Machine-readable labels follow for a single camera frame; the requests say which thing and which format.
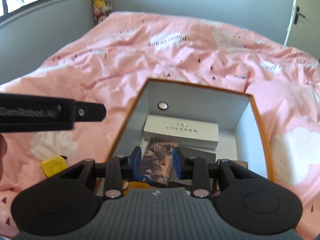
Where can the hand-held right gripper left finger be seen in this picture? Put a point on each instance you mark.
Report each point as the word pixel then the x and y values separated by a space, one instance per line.
pixel 133 162

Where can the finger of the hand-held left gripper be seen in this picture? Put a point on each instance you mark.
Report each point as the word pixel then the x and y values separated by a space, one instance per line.
pixel 91 112

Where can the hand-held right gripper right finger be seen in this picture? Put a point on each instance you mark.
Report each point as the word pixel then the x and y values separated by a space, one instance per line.
pixel 178 162

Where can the picture card pack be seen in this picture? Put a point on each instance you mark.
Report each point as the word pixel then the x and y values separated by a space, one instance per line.
pixel 157 160

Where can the white glasses case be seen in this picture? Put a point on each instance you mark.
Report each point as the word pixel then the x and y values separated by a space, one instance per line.
pixel 182 131

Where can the orange cardboard box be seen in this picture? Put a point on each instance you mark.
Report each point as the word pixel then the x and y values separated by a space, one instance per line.
pixel 260 135

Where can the yellow tape measure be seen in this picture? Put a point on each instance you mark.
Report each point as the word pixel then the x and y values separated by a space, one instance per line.
pixel 53 167

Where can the pink printed duvet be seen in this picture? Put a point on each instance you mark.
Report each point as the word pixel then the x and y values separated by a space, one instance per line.
pixel 150 60

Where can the clear tube of plush toys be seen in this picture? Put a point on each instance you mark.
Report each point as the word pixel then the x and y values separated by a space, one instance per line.
pixel 102 0

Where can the white door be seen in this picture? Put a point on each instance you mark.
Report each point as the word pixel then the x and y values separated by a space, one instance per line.
pixel 308 30

